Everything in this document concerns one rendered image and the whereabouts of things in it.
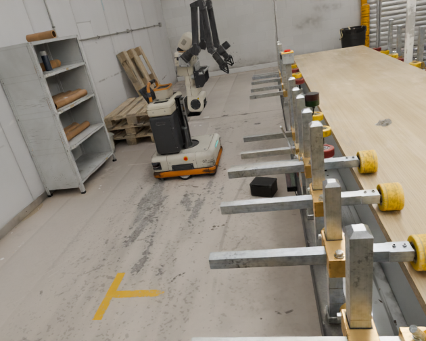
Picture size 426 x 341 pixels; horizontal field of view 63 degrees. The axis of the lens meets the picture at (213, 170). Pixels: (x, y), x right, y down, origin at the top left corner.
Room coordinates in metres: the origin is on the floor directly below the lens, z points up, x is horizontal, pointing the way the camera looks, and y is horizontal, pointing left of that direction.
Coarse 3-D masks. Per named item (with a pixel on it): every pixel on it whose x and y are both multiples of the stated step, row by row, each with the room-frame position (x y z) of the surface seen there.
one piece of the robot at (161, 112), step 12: (156, 84) 3.74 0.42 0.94; (180, 96) 3.54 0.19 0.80; (156, 108) 3.32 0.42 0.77; (168, 108) 3.30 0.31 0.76; (180, 108) 3.49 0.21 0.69; (156, 120) 3.33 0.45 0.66; (168, 120) 3.31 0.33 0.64; (180, 120) 3.48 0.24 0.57; (156, 132) 3.34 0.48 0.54; (168, 132) 3.31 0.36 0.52; (180, 132) 3.43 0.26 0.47; (156, 144) 3.35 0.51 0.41; (168, 144) 3.32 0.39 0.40; (180, 144) 3.34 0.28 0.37; (192, 144) 3.54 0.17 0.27
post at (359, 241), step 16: (352, 240) 0.42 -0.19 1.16; (368, 240) 0.42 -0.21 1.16; (352, 256) 0.42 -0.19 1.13; (368, 256) 0.42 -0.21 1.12; (352, 272) 0.42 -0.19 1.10; (368, 272) 0.42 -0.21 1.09; (352, 288) 0.42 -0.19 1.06; (368, 288) 0.42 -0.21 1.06; (352, 304) 0.42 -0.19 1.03; (368, 304) 0.42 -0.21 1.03; (352, 320) 0.42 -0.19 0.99; (368, 320) 0.42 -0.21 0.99
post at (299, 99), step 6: (300, 96) 1.40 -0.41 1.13; (300, 102) 1.40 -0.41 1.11; (300, 108) 1.40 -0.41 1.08; (300, 114) 1.40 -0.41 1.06; (300, 120) 1.40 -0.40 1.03; (300, 126) 1.40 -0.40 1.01; (300, 132) 1.40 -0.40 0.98; (300, 138) 1.40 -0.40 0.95; (300, 144) 1.40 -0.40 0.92; (300, 150) 1.40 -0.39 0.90
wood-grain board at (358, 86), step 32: (320, 64) 3.31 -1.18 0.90; (352, 64) 3.03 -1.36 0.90; (384, 64) 2.79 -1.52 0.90; (320, 96) 2.20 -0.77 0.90; (352, 96) 2.06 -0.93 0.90; (384, 96) 1.94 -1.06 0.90; (416, 96) 1.83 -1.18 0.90; (352, 128) 1.54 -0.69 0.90; (384, 128) 1.46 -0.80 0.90; (416, 128) 1.40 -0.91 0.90; (384, 160) 1.15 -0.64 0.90; (416, 160) 1.10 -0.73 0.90; (416, 192) 0.90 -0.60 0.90; (384, 224) 0.78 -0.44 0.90; (416, 224) 0.75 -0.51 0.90; (416, 288) 0.55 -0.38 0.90
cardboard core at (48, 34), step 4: (40, 32) 3.97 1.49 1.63; (44, 32) 3.95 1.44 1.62; (48, 32) 3.93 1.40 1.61; (52, 32) 3.99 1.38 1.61; (28, 36) 3.98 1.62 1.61; (32, 36) 3.97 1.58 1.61; (36, 36) 3.96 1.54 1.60; (40, 36) 3.95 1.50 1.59; (44, 36) 3.94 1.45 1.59; (48, 36) 3.93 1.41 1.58; (52, 36) 3.92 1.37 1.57; (56, 36) 3.99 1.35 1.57; (28, 40) 3.98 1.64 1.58; (32, 40) 3.97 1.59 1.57; (36, 40) 3.97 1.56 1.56; (40, 40) 3.97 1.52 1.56
